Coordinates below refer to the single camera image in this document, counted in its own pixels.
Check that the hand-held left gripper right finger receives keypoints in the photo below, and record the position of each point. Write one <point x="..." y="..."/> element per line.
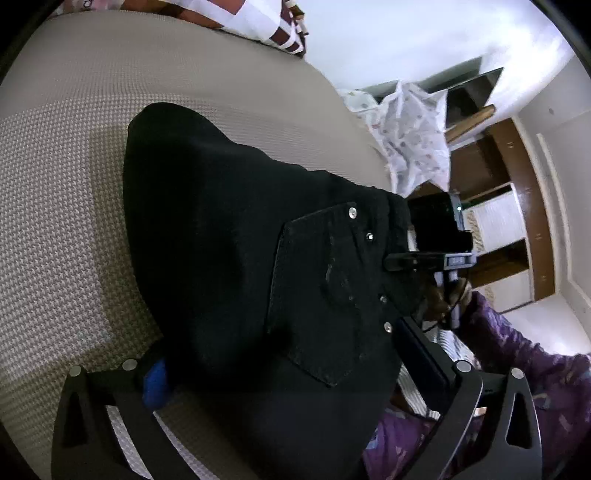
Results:
<point x="427" y="364"/>

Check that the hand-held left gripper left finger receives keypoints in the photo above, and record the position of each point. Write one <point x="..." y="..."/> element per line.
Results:
<point x="156" y="385"/>

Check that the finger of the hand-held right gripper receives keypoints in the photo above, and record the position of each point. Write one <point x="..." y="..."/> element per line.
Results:
<point x="411" y="261"/>

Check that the black pants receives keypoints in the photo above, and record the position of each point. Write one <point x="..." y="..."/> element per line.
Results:
<point x="221" y="240"/>

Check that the person's right hand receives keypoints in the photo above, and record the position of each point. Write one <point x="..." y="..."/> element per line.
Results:
<point x="438" y="302"/>

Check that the white striped cloth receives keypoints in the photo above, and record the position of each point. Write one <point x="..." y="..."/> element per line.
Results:
<point x="455" y="353"/>

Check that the wooden cabinet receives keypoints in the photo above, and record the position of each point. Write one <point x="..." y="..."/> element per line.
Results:
<point x="503" y="194"/>

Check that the white floral cloth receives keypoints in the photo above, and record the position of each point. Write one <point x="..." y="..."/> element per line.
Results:
<point x="411" y="134"/>

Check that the beige woven bed mat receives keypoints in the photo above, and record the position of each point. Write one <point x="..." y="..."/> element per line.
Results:
<point x="64" y="184"/>

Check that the brown white checked pillow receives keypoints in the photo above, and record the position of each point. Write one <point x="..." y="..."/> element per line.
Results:
<point x="249" y="23"/>

